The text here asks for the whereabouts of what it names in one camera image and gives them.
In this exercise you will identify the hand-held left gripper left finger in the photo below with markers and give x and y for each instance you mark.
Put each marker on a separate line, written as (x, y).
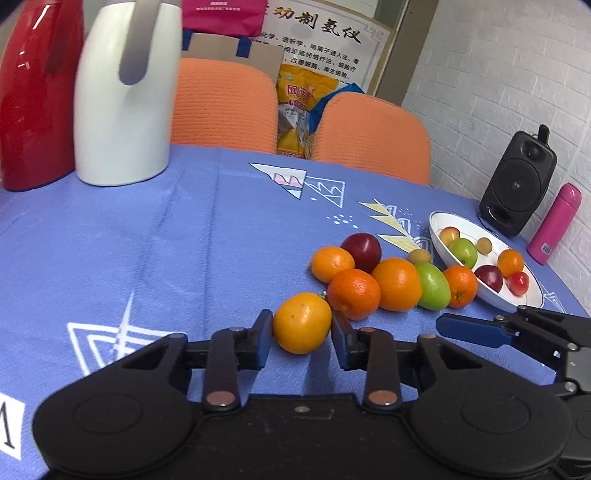
(263, 339)

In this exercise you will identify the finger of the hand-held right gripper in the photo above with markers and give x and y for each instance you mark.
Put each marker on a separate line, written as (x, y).
(471, 330)

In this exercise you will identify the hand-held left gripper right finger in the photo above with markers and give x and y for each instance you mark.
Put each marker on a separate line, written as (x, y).
(339, 344)

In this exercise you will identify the white plate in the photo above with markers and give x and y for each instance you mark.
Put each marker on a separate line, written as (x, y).
(496, 298)

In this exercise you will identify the yellowish orange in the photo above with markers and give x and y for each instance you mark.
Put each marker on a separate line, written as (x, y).
(302, 323)

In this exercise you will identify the dark red apple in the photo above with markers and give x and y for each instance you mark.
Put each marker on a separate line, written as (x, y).
(489, 278)

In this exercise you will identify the red plum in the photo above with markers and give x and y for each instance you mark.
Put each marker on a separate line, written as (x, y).
(518, 283)

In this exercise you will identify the green apple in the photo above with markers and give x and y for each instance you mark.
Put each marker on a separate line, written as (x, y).
(463, 252)

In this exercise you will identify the kiwi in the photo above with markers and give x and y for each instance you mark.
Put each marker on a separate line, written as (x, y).
(419, 255)
(484, 245)

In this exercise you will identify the peach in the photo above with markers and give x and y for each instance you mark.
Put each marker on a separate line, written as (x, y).
(449, 234)

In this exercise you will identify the rough-skinned mandarin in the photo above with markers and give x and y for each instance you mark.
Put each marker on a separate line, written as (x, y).
(354, 294)
(461, 286)

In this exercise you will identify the green mango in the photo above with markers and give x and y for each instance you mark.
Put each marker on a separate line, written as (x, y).
(433, 286)

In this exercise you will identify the kiwi on table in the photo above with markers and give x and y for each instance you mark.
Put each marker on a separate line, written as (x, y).
(419, 255)

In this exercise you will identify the dark purple plum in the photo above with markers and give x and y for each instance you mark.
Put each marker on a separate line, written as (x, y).
(362, 250)

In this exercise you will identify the pink thermos bottle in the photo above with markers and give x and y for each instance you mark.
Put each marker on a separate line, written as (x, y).
(556, 217)

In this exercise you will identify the blue printed tablecloth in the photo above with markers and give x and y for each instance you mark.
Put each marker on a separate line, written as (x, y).
(138, 254)

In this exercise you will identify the black speaker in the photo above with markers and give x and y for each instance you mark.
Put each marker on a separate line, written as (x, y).
(517, 184)

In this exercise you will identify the orange fabric chair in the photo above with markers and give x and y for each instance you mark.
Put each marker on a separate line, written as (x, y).
(221, 106)
(369, 134)

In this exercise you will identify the yellow snack bag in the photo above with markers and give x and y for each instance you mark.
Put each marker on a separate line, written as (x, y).
(300, 92)

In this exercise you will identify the white thermos jug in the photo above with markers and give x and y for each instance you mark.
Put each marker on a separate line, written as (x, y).
(120, 134)

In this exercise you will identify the cardboard box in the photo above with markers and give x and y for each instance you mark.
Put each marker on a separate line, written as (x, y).
(217, 46)

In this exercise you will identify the red thermos jug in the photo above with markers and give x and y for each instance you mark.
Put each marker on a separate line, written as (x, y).
(32, 115)

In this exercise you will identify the magenta tote bag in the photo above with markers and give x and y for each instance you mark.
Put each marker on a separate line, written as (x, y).
(221, 16)

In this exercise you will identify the wall poster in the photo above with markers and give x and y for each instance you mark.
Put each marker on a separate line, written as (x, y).
(323, 32)

